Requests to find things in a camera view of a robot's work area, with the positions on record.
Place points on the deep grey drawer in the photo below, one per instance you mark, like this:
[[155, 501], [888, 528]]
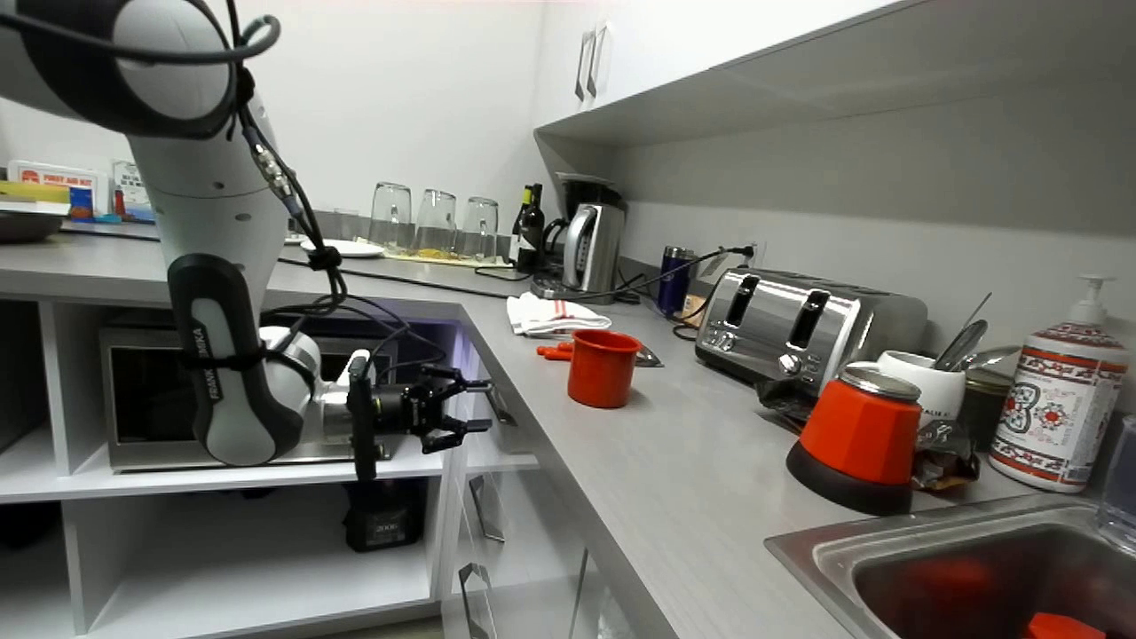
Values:
[[527, 519], [539, 615]]

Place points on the black coffee maker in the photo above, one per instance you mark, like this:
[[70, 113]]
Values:
[[580, 192]]

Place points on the stainless steel sink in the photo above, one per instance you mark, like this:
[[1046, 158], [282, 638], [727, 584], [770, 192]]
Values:
[[961, 579]]

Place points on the colourful printed box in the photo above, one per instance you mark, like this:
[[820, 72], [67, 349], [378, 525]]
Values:
[[49, 188]]

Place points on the stainless steel electric kettle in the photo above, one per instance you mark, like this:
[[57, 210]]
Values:
[[590, 246]]

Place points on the clear upturned glass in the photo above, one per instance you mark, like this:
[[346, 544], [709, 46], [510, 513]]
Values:
[[480, 229], [393, 216], [438, 223]]

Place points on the blue object behind kettle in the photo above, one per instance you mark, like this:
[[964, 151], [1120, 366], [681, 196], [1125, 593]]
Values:
[[675, 282]]

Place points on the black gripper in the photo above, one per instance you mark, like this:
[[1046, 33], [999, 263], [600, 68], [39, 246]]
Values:
[[406, 415]]

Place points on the dark bottle yellow cap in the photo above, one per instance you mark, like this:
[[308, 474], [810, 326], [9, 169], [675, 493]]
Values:
[[527, 229]]

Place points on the white open shelf unit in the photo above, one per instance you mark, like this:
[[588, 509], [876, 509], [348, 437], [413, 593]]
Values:
[[74, 474]]

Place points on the silver four-slot toaster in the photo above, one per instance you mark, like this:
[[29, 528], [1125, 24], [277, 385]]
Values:
[[781, 333]]

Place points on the white glossy cabinet door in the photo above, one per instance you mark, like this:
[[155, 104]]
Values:
[[787, 18], [645, 49], [559, 59]]

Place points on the silver microwave oven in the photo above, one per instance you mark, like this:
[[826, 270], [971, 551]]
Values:
[[155, 397]]

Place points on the metal spoon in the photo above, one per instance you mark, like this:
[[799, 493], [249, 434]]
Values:
[[961, 333]]

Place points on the white folded cloth red stripes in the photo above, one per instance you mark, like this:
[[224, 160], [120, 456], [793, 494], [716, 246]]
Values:
[[554, 314]]

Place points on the white bowl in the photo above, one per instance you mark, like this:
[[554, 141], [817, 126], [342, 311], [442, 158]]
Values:
[[354, 246]]

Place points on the red item in sink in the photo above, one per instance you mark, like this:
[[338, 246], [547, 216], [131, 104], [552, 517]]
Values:
[[1063, 625]]

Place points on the dark glass jar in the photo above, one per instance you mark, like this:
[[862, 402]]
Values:
[[981, 409]]

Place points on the white utensil mug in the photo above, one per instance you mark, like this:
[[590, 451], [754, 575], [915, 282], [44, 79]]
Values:
[[928, 393]]

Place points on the yellow printed drying mat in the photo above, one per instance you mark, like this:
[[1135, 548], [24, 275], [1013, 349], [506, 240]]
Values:
[[438, 259]]

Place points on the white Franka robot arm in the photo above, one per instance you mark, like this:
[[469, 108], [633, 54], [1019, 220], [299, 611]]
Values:
[[209, 191]]

